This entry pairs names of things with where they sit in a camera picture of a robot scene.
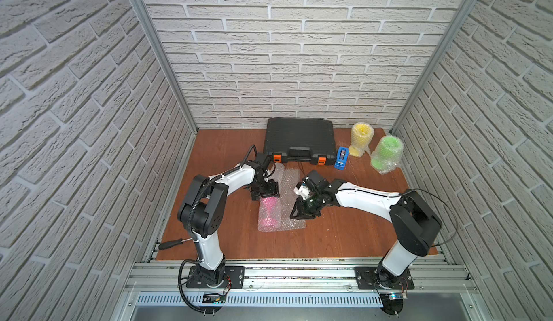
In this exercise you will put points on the bubble wrap sheet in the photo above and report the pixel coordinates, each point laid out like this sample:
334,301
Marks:
362,139
386,154

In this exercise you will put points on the pink plastic wine glass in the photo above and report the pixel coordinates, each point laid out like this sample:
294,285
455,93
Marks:
269,214

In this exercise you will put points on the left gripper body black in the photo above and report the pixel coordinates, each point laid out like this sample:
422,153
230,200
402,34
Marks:
263,188

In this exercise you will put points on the small metal screwdriver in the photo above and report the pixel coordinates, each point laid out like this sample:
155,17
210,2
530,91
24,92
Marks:
172,243

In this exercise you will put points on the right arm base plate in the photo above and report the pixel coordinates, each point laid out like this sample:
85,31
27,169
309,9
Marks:
369,277

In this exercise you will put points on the bubble wrap stack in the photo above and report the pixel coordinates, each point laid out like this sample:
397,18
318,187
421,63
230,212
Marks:
287,179

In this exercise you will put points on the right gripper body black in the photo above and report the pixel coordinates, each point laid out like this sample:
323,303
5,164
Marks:
309,208

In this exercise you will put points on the blue tape dispenser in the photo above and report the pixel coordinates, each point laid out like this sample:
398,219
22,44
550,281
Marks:
341,158

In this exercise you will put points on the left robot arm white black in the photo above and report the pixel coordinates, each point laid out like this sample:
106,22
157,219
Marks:
202,210

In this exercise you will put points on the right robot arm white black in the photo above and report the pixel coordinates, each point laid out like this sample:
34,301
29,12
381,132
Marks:
416,225

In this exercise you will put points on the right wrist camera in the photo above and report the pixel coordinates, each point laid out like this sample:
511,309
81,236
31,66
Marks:
303,190

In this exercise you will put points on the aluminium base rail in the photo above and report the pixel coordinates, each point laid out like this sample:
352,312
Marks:
291,283

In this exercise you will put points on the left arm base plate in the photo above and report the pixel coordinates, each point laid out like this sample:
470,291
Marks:
231,274

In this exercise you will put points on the black plastic tool case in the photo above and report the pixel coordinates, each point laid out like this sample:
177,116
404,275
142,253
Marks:
303,140

